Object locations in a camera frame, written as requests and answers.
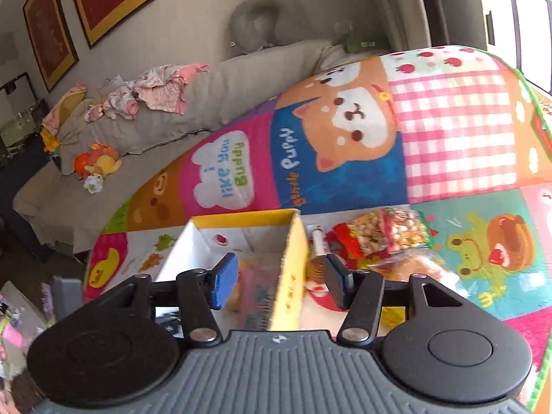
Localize grey curtain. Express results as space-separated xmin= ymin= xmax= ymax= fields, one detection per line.
xmin=375 ymin=0 xmax=488 ymax=52

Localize grey neck pillow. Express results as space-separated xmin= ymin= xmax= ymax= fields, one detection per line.
xmin=228 ymin=0 xmax=311 ymax=59

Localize small white toy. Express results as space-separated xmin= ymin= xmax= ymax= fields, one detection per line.
xmin=83 ymin=173 xmax=104 ymax=195

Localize small white tube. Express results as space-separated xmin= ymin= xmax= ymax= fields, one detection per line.
xmin=311 ymin=224 xmax=331 ymax=259

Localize pink crumpled clothes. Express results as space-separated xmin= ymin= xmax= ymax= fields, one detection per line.
xmin=131 ymin=64 xmax=210 ymax=115

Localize peanut snack packet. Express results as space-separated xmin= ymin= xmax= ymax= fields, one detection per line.
xmin=345 ymin=211 xmax=391 ymax=259
xmin=382 ymin=208 xmax=432 ymax=253

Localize glass tank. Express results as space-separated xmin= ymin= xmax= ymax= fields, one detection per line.
xmin=0 ymin=71 xmax=50 ymax=158

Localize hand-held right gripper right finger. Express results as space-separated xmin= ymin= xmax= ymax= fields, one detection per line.
xmin=323 ymin=255 xmax=473 ymax=348

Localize green digital clock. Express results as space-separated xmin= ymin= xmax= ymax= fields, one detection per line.
xmin=345 ymin=34 xmax=386 ymax=52

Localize grey fabric sofa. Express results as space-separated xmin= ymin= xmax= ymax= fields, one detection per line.
xmin=13 ymin=39 xmax=389 ymax=255

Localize window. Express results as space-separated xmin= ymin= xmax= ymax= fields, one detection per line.
xmin=511 ymin=0 xmax=552 ymax=96

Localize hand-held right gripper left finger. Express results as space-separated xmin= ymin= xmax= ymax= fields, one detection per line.
xmin=100 ymin=254 xmax=239 ymax=348

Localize clear plastic bag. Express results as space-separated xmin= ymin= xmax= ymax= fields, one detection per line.
xmin=366 ymin=252 xmax=458 ymax=294

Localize yellow cardboard box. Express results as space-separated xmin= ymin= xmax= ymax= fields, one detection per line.
xmin=154 ymin=208 xmax=311 ymax=333

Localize white floral baby clothes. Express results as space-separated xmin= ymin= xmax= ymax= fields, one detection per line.
xmin=84 ymin=84 xmax=141 ymax=121

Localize orange plush toy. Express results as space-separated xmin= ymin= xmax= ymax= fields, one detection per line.
xmin=73 ymin=143 xmax=122 ymax=179

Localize colourful printed play mat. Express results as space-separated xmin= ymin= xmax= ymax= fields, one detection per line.
xmin=82 ymin=45 xmax=552 ymax=414

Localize small yellow toy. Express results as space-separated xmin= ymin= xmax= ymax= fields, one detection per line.
xmin=41 ymin=127 xmax=61 ymax=154

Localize pink and yellow cloth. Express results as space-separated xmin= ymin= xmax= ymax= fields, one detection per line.
xmin=43 ymin=82 xmax=87 ymax=134

